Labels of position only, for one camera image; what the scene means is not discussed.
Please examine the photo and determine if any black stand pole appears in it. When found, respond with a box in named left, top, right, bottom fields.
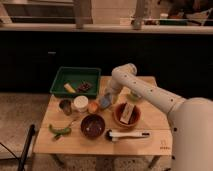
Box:
left=17, top=124, right=35, bottom=171

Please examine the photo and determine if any green plastic tray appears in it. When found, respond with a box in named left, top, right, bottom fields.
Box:
left=50, top=67, right=101, bottom=98

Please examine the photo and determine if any orange-brown bowl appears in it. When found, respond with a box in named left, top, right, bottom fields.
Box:
left=113, top=103, right=141, bottom=128

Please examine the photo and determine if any wooden table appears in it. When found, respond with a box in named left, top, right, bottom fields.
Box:
left=32, top=75, right=175, bottom=169

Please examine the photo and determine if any small metal cup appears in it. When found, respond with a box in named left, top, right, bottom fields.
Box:
left=59, top=100, right=72, bottom=115

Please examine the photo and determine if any yellow item in tray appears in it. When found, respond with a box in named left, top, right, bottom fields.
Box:
left=64, top=83, right=76, bottom=93

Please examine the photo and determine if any dark red bowl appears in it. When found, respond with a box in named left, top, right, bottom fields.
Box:
left=81, top=114, right=105, bottom=139

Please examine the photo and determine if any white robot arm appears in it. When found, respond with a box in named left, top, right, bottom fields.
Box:
left=105, top=63, right=213, bottom=171

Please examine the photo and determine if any blue sponge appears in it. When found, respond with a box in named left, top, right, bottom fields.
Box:
left=99, top=97, right=112, bottom=109

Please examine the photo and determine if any wooden block in bowl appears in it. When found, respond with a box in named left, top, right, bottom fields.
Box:
left=120, top=103, right=135, bottom=124

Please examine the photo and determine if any white paper cup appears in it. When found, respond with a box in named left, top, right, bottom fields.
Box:
left=73, top=96, right=89, bottom=112

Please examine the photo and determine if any dark brown item in tray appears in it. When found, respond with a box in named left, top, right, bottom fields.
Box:
left=77, top=82, right=92, bottom=92

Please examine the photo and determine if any green toy vegetable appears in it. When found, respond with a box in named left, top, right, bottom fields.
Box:
left=49, top=125, right=71, bottom=139

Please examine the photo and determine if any white black dish brush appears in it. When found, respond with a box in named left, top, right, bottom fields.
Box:
left=105, top=130, right=150, bottom=141

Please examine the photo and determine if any small orange cup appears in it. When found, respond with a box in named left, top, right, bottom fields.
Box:
left=88, top=101, right=99, bottom=114

